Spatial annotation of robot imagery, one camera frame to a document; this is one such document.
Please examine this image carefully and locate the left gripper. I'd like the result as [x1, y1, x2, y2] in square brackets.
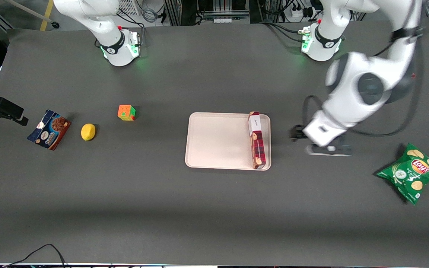
[288, 110, 350, 148]

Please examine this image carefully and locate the red cookie box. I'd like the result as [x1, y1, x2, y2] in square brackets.
[247, 111, 267, 170]

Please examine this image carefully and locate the blue chocolate cookie box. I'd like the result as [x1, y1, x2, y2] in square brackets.
[27, 109, 72, 151]

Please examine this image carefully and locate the pink plastic tray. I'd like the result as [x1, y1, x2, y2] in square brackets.
[185, 112, 272, 171]

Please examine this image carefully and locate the white vented box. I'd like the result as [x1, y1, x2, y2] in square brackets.
[117, 0, 141, 16]

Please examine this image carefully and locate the yellow lemon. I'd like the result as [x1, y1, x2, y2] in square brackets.
[80, 123, 96, 141]

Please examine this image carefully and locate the green chips bag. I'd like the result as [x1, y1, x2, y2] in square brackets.
[376, 143, 429, 205]

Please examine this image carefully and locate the colourful puzzle cube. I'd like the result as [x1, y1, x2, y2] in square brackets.
[117, 105, 136, 122]

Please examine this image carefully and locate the white power strip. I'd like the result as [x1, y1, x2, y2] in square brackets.
[290, 0, 315, 20]

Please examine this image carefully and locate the black base cable bundle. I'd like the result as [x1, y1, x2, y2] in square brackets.
[258, 20, 309, 43]

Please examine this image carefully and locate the thin black cable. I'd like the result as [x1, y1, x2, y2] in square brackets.
[2, 244, 68, 268]

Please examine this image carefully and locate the grey coiled cable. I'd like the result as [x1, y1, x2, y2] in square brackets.
[141, 7, 160, 23]

